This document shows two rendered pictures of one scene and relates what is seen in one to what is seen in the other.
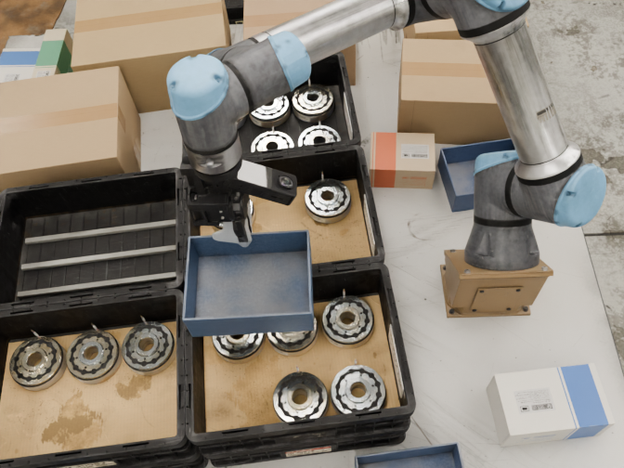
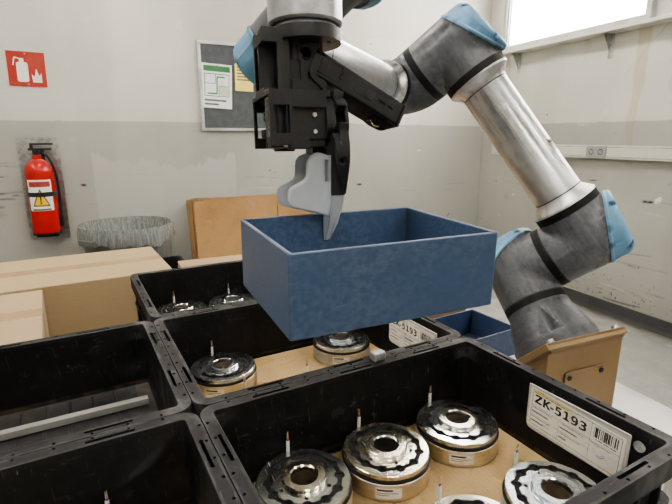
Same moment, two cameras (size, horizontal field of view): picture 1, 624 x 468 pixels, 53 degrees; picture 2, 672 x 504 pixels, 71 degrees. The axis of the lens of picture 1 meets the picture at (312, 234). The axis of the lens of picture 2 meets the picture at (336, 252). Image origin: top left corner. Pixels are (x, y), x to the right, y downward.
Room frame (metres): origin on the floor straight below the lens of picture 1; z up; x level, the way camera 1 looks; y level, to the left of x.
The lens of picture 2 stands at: (0.10, 0.34, 1.22)
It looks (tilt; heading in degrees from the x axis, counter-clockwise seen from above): 14 degrees down; 333
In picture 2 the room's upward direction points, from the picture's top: straight up
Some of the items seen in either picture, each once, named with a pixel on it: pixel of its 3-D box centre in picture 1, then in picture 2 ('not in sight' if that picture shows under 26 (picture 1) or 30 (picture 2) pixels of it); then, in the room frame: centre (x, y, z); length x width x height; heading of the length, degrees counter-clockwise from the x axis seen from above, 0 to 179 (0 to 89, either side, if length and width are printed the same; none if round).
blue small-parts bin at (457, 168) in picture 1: (485, 174); (464, 338); (0.91, -0.45, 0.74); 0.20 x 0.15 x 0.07; 93
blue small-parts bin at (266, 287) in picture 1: (250, 282); (361, 260); (0.48, 0.11, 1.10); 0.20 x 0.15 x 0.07; 87
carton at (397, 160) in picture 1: (401, 160); not in sight; (0.98, -0.24, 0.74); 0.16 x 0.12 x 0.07; 81
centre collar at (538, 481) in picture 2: (357, 390); (556, 490); (0.36, -0.06, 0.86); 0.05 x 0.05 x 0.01
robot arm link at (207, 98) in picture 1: (204, 103); not in sight; (0.58, 0.12, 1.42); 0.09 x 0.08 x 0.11; 123
